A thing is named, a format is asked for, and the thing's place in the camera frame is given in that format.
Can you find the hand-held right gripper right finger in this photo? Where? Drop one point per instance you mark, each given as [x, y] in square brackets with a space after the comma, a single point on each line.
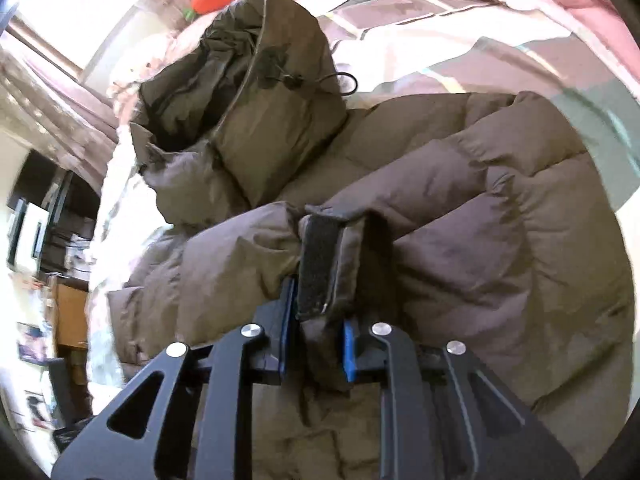
[348, 355]

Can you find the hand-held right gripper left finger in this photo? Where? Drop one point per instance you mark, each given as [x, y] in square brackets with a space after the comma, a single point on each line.
[286, 342]

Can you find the brown puffer jacket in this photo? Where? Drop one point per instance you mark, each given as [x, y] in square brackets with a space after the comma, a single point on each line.
[450, 210]

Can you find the yellow wooden desk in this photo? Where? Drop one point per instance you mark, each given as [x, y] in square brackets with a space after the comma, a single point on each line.
[70, 315]

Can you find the black shelf unit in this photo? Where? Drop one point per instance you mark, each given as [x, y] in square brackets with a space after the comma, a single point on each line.
[60, 210]

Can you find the pink floral curtain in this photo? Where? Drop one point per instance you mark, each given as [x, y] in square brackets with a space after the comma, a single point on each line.
[55, 105]

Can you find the checked duvet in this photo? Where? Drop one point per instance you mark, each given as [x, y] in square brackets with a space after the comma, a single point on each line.
[415, 30]

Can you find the pink folded quilt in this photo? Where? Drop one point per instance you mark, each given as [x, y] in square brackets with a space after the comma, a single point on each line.
[585, 10]

